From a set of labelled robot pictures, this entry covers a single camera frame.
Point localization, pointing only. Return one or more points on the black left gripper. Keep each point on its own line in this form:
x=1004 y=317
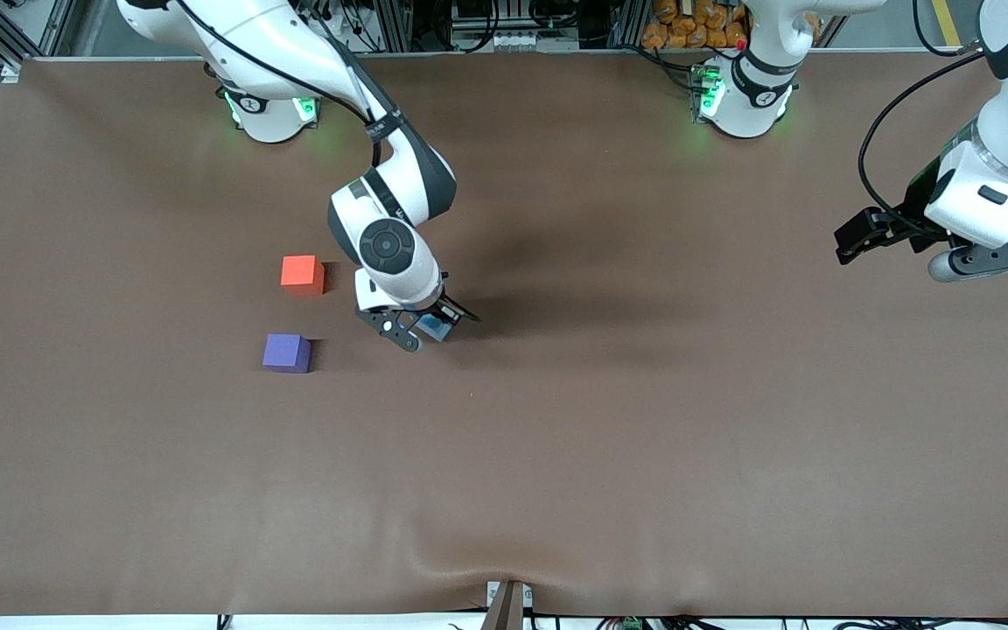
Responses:
x=917 y=203

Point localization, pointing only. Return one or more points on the light blue foam block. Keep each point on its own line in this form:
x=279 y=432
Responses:
x=437 y=331

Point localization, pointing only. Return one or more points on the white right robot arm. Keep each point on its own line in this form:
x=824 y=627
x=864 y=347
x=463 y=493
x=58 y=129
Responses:
x=276 y=44

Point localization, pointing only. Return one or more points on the orange foam block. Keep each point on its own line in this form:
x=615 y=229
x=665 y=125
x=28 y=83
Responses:
x=301 y=273

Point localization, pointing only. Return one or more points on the purple foam block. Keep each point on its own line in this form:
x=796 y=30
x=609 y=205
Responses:
x=285 y=352

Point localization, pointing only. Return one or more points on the brown table mat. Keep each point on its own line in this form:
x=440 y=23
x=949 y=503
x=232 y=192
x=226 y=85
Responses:
x=504 y=437

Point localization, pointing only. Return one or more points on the white terminal strip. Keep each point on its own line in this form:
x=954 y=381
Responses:
x=513 y=40

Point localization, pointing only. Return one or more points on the bag of orange items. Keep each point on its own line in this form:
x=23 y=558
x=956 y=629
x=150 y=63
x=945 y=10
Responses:
x=679 y=31

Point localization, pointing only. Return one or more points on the small green connector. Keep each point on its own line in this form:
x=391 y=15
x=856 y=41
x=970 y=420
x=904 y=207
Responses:
x=631 y=624

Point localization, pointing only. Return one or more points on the aluminium frame post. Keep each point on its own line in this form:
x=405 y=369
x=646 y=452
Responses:
x=395 y=26
x=625 y=24

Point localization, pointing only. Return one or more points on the grey camera post bracket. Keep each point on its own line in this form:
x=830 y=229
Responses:
x=507 y=608

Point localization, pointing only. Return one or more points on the aluminium frame corner profile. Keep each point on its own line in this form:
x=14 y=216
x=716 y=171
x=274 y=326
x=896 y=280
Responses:
x=10 y=35

